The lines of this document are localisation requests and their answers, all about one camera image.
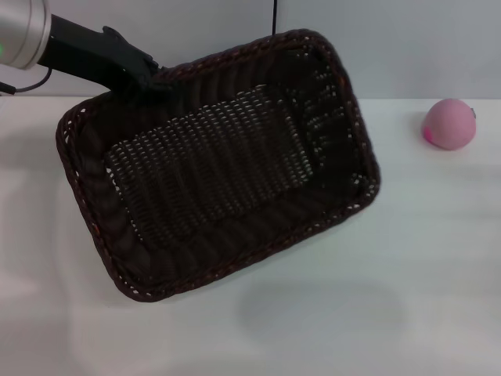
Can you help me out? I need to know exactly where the black woven rectangular basket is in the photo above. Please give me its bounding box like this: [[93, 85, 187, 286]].
[[55, 27, 383, 303]]

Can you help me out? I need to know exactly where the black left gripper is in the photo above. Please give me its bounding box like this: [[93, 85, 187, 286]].
[[37, 14, 174, 96]]

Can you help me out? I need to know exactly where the pink toy peach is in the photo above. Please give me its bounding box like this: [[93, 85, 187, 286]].
[[421, 98, 478, 150]]

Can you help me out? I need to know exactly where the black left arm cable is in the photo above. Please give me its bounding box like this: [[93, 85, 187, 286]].
[[0, 67, 54, 96]]

